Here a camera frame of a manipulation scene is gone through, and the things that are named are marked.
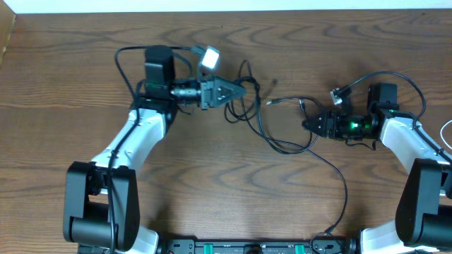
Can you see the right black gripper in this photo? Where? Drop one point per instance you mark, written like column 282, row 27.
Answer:
column 328, row 124

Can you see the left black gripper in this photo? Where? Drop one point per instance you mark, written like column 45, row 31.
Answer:
column 205, row 92

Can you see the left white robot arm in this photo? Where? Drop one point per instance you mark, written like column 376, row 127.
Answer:
column 101, row 208

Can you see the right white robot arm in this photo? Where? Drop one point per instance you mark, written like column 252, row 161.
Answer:
column 422, row 224

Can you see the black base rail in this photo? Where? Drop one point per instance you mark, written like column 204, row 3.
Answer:
column 190, row 246

